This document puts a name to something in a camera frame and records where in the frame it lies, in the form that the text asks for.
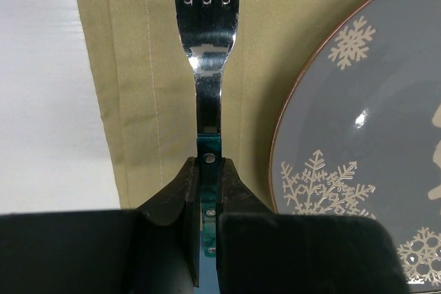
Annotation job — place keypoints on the grey reindeer plate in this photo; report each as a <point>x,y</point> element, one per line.
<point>359,133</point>

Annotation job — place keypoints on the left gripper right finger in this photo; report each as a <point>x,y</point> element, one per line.
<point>259,251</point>

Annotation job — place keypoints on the blue beige checked placemat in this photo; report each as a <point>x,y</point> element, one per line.
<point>145,86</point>

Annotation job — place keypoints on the fork with teal handle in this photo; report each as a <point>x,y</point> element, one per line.
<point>207,31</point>

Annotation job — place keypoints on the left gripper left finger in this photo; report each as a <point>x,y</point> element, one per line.
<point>150,249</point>

